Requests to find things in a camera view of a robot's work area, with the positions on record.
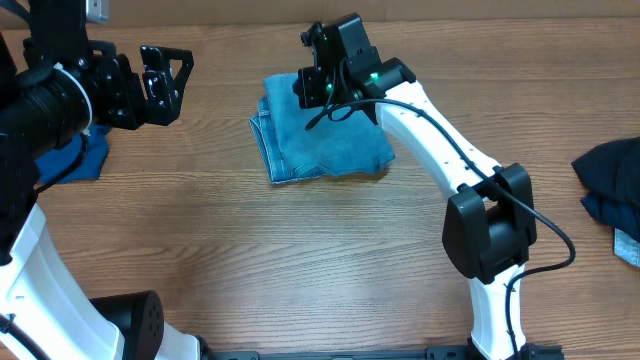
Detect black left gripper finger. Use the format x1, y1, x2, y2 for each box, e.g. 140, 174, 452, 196
140, 45, 194, 104
143, 71, 181, 126

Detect light blue denim jeans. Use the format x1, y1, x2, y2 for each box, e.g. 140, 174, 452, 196
249, 73, 395, 185

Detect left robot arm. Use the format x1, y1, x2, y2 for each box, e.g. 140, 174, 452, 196
1, 1, 209, 359

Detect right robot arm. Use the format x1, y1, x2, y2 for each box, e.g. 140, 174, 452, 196
293, 13, 536, 359

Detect dark blue t-shirt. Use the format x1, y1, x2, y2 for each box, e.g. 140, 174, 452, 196
34, 124, 114, 185

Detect dark navy garment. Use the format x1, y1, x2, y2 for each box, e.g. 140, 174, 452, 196
571, 137, 639, 242

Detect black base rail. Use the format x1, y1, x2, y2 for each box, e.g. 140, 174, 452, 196
199, 343, 566, 360

